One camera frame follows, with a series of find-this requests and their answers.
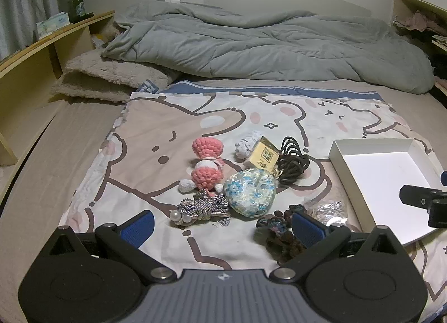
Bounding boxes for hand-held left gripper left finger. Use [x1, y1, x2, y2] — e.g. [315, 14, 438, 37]
[47, 210, 177, 280]

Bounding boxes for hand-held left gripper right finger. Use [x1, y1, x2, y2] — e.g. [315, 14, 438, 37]
[274, 212, 402, 280]

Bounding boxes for dark beaded hair tie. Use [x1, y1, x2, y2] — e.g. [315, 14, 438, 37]
[256, 204, 297, 237]

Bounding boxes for white cardboard box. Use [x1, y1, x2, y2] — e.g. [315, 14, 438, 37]
[328, 138, 445, 245]

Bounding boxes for pink crochet doll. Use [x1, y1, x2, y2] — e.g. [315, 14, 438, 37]
[179, 137, 226, 194]

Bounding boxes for black hair claw clip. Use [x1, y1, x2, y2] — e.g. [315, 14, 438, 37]
[276, 136, 311, 186]

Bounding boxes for blue floral fabric pouch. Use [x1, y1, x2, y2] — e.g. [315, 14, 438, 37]
[223, 167, 278, 218]

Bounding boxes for grey knotted tassel with pearls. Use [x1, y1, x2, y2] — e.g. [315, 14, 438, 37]
[170, 190, 232, 229]

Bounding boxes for small yellow box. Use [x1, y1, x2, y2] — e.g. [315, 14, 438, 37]
[243, 136, 280, 172]

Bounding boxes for cartoon printed cloth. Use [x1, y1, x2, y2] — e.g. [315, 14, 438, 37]
[58, 80, 447, 313]

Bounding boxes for white crochet scrunchie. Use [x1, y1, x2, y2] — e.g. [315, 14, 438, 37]
[235, 130, 265, 160]

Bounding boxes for beige bed sheet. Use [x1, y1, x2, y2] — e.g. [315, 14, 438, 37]
[0, 78, 447, 323]

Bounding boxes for blue patterned pillow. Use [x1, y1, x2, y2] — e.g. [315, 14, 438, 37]
[136, 79, 169, 95]

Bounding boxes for pink clothes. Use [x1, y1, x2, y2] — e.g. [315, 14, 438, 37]
[396, 10, 447, 36]

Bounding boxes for beige fleece blanket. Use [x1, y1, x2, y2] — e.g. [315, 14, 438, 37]
[51, 23, 182, 104]

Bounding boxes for wooden shelf with clothes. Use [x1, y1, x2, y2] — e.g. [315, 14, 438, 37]
[393, 0, 447, 54]

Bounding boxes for grey duvet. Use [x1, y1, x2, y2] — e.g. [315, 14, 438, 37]
[101, 1, 436, 95]

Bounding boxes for wooden bedside shelf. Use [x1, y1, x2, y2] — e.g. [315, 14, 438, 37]
[0, 10, 116, 167]

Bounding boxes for tissue pack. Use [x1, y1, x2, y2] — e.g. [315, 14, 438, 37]
[36, 12, 71, 39]

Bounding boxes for green glass bottle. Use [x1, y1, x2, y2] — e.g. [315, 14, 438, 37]
[69, 0, 86, 24]

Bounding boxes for grey curtain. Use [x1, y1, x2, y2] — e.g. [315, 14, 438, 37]
[0, 0, 60, 62]

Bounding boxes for brown hair tie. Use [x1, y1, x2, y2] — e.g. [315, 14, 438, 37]
[265, 232, 308, 268]

